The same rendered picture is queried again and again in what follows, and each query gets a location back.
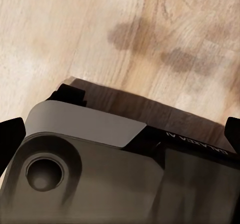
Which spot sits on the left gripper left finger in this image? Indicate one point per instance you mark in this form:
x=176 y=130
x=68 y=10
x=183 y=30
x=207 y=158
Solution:
x=12 y=133

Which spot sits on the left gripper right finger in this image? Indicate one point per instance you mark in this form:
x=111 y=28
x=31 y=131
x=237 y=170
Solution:
x=232 y=133

